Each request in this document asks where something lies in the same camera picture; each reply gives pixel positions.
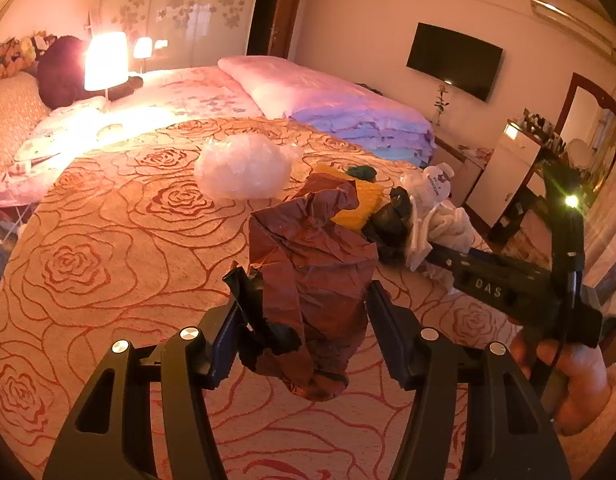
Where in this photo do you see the person's right forearm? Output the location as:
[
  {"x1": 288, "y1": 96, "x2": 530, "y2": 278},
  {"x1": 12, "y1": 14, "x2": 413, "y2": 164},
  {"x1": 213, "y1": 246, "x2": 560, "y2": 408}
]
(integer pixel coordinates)
[{"x1": 558, "y1": 360, "x2": 616, "y2": 480}]

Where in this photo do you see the patterned pink curtain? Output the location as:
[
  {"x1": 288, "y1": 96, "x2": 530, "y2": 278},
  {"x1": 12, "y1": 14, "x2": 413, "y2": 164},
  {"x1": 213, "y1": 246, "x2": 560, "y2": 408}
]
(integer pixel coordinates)
[{"x1": 580, "y1": 180, "x2": 616, "y2": 311}]

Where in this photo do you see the green snack wrapper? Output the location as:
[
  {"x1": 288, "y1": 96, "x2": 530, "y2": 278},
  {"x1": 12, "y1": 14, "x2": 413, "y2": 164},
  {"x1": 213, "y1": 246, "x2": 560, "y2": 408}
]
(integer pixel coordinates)
[{"x1": 345, "y1": 164, "x2": 379, "y2": 183}]

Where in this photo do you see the dark plastic bag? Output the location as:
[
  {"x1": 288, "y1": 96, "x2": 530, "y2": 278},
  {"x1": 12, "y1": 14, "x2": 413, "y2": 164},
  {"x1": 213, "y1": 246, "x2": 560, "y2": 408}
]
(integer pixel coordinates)
[{"x1": 360, "y1": 186, "x2": 429, "y2": 266}]

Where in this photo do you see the white tall cabinet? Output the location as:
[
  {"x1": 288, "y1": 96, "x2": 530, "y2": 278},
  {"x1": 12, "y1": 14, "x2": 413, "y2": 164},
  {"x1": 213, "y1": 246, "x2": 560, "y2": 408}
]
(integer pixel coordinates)
[{"x1": 465, "y1": 120, "x2": 546, "y2": 221}]

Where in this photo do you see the clear plastic wrap ball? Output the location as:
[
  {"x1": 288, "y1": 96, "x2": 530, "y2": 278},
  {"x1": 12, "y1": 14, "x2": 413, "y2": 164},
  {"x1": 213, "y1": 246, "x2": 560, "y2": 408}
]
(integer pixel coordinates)
[{"x1": 194, "y1": 132, "x2": 305, "y2": 201}]

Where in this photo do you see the flower print sliding wardrobe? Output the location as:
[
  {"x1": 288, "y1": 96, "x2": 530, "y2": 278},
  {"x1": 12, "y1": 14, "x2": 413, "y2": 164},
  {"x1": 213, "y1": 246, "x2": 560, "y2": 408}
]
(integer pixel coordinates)
[{"x1": 95, "y1": 0, "x2": 266, "y2": 73}]

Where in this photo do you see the small glowing table lamp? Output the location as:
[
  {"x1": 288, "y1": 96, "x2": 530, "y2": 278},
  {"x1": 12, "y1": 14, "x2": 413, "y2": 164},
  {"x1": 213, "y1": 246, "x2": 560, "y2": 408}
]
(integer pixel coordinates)
[{"x1": 133, "y1": 36, "x2": 154, "y2": 73}]

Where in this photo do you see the brown patterned cushion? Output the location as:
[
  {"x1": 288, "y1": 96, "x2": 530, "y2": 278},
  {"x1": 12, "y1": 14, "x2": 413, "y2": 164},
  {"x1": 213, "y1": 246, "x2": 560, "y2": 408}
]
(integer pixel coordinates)
[{"x1": 0, "y1": 71, "x2": 51, "y2": 191}]

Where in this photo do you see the folded pink duvet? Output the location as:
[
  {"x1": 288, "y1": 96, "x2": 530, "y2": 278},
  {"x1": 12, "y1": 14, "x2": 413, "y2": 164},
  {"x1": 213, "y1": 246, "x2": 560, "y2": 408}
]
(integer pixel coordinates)
[{"x1": 218, "y1": 55, "x2": 437, "y2": 168}]

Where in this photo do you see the white paper bundle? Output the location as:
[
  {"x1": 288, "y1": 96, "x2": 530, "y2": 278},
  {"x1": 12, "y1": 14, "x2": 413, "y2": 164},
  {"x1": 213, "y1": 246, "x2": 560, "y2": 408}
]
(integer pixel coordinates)
[{"x1": 405, "y1": 202, "x2": 476, "y2": 281}]

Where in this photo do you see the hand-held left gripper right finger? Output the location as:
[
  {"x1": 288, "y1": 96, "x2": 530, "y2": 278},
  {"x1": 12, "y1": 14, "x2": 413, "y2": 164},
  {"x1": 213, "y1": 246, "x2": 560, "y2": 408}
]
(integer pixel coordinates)
[{"x1": 365, "y1": 280, "x2": 573, "y2": 480}]

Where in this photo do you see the brown paper bag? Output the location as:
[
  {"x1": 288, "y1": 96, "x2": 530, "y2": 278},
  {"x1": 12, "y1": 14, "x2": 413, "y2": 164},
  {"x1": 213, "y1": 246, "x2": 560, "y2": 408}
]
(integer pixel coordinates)
[{"x1": 235, "y1": 172, "x2": 381, "y2": 403}]

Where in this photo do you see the floral bed sheet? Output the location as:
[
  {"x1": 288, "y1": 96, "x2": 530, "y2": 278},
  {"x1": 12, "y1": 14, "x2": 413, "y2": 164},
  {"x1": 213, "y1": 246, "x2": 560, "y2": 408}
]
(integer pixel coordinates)
[{"x1": 0, "y1": 66, "x2": 266, "y2": 208}]

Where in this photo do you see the round white makeup mirror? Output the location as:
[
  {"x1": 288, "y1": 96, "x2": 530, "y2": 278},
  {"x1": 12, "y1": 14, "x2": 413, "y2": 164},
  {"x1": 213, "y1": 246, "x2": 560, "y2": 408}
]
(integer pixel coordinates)
[{"x1": 568, "y1": 137, "x2": 596, "y2": 168}]

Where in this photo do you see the dressing table with mirror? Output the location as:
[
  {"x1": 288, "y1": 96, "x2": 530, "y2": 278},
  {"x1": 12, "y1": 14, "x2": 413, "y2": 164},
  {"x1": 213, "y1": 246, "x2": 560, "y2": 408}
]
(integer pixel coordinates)
[{"x1": 555, "y1": 72, "x2": 616, "y2": 201}]

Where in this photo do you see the person's right hand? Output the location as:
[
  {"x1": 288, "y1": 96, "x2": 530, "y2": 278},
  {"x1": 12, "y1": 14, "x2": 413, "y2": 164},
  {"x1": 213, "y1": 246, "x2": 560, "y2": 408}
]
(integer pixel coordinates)
[{"x1": 510, "y1": 329, "x2": 608, "y2": 436}]

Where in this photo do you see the brown wooden door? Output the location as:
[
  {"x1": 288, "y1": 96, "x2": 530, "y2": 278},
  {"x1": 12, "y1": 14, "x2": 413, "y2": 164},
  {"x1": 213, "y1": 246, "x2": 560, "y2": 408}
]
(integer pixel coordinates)
[{"x1": 273, "y1": 0, "x2": 305, "y2": 61}]

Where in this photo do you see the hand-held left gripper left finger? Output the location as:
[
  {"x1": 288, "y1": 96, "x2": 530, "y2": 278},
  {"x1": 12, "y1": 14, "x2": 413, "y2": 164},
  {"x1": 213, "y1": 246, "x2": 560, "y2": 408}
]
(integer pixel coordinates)
[{"x1": 42, "y1": 270, "x2": 253, "y2": 480}]

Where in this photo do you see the rose pattern bedspread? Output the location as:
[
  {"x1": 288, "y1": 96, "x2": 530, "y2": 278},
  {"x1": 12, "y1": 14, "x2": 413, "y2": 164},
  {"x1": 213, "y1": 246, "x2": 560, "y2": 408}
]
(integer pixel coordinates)
[{"x1": 0, "y1": 117, "x2": 518, "y2": 480}]

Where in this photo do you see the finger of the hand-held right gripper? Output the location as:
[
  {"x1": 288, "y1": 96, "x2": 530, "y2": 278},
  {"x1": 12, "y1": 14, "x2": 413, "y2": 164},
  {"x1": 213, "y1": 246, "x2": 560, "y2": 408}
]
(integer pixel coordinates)
[{"x1": 425, "y1": 242, "x2": 493, "y2": 273}]

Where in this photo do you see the white printed cloth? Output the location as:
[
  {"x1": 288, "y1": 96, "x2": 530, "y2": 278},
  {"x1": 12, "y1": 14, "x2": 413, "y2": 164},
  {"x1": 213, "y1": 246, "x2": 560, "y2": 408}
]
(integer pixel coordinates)
[{"x1": 0, "y1": 100, "x2": 111, "y2": 208}]

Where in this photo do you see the rose in glass vase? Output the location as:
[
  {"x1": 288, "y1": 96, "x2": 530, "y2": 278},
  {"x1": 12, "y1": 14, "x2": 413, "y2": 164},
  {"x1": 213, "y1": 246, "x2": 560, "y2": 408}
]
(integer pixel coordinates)
[{"x1": 433, "y1": 82, "x2": 451, "y2": 128}]

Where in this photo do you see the black wall television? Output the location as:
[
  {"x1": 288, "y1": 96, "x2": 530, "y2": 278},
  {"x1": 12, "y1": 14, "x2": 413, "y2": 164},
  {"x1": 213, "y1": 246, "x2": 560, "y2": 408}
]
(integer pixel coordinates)
[{"x1": 406, "y1": 22, "x2": 504, "y2": 102}]

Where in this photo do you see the yellow cloth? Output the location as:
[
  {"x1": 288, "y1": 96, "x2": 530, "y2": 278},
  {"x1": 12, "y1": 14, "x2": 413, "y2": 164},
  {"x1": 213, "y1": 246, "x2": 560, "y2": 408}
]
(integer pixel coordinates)
[{"x1": 313, "y1": 160, "x2": 386, "y2": 233}]

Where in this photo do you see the pile of plush toys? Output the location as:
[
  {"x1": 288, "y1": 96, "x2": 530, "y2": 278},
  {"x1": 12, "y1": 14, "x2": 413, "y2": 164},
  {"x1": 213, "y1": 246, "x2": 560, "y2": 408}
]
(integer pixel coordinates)
[{"x1": 0, "y1": 32, "x2": 51, "y2": 86}]

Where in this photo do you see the dark plush toy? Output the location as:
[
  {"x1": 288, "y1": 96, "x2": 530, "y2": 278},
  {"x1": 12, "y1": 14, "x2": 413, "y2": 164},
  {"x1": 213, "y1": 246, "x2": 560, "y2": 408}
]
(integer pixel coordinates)
[{"x1": 37, "y1": 35, "x2": 145, "y2": 110}]

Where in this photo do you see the low white desk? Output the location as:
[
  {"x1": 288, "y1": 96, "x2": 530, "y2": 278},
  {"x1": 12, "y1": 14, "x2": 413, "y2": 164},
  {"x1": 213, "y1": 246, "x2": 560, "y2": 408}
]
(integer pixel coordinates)
[{"x1": 433, "y1": 132, "x2": 491, "y2": 208}]

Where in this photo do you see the row of cosmetic bottles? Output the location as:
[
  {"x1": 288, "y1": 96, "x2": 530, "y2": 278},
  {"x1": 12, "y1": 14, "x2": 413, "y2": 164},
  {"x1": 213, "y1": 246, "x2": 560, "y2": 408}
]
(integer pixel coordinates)
[{"x1": 508, "y1": 107, "x2": 591, "y2": 166}]

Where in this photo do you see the large glowing table lamp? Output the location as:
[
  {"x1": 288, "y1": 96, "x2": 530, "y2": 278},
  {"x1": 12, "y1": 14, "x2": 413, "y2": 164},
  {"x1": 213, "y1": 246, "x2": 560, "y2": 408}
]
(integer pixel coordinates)
[{"x1": 83, "y1": 31, "x2": 130, "y2": 103}]

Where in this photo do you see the white air conditioner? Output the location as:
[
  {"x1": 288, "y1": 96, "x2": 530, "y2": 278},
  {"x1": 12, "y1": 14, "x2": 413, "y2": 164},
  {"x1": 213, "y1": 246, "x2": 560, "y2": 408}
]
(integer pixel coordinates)
[{"x1": 528, "y1": 0, "x2": 616, "y2": 58}]

